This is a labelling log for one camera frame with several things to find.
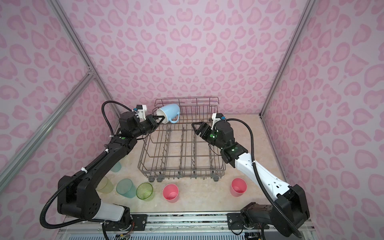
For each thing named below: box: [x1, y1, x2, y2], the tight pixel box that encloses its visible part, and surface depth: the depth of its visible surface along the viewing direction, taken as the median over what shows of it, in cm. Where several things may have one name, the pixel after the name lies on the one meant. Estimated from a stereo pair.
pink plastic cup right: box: [230, 177, 248, 197], surface depth 79 cm
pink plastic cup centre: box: [162, 183, 180, 204], surface depth 82 cm
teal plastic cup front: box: [116, 178, 137, 199], surface depth 78 cm
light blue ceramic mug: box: [156, 103, 180, 124], surface depth 78 cm
